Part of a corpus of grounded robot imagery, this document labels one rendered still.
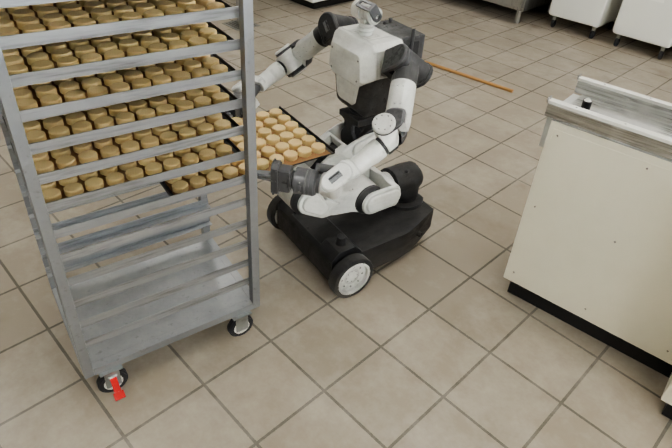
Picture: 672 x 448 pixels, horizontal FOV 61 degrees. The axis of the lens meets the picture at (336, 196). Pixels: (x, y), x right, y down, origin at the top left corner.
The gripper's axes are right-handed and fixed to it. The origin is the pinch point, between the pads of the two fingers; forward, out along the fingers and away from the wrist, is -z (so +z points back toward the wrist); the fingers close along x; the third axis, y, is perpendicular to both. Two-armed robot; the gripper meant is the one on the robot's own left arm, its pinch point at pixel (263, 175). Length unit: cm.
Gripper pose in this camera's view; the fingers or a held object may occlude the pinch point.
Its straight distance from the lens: 190.2
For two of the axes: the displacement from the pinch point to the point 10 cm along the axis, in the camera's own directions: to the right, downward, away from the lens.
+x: 0.6, -8.2, -5.7
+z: 9.8, 1.6, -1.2
